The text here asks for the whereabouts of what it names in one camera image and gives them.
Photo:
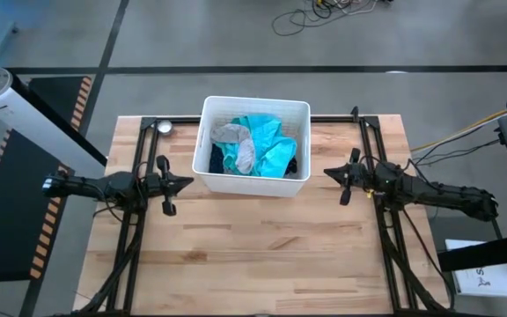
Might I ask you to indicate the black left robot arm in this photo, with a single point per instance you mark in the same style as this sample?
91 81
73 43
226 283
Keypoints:
86 187

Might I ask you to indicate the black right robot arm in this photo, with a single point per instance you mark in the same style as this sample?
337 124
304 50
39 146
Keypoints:
434 193

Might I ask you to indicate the dark grey garment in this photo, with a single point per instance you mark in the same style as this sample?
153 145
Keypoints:
244 154

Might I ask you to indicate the white perforated plastic basket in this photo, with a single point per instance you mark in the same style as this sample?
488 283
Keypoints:
253 187

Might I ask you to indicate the teal garment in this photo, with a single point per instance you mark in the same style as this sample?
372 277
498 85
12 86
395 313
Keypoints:
275 149

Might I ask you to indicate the white tower fan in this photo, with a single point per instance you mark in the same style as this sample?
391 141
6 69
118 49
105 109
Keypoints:
29 123

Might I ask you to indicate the black orange-striped floor mat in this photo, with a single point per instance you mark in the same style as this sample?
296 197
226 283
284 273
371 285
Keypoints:
2 229

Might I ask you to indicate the black garment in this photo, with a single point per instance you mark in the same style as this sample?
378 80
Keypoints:
291 166

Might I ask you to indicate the white printed paper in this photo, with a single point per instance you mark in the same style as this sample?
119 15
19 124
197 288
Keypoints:
491 282

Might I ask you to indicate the dark grey floor plate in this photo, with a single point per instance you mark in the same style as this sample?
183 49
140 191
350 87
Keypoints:
460 226

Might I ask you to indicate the black aluminium rig frame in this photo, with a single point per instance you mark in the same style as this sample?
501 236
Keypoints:
183 120

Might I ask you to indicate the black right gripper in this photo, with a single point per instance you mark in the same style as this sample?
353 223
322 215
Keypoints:
355 177

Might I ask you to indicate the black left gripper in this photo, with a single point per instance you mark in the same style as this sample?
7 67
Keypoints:
165 182

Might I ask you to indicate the navy dotted garment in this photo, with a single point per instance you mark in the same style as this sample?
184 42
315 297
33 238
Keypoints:
216 160

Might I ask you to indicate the black beam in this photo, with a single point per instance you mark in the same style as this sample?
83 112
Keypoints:
487 253

